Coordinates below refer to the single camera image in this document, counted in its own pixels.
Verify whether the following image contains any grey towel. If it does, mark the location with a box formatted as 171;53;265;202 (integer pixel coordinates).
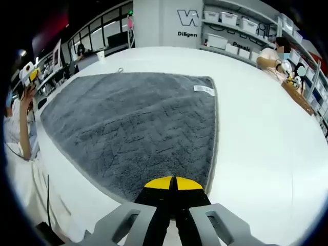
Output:
39;72;220;203

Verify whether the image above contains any person's left hand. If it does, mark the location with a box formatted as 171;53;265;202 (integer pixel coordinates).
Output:
18;85;37;104

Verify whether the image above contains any white screen monitor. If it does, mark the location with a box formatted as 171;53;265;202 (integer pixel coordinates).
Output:
52;38;62;69

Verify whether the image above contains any person's white shirt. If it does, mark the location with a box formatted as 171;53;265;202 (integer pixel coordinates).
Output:
2;99;88;244

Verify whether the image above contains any wooden tray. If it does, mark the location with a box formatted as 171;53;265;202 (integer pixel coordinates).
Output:
281;79;315;116

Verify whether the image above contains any grey metal shelf rack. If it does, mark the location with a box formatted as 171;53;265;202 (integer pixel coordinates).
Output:
199;0;328;139

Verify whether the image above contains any row of white storage boxes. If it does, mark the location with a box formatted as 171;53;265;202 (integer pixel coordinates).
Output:
203;10;328;121

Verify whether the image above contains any black cable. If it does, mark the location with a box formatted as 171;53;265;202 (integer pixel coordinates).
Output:
45;173;52;226

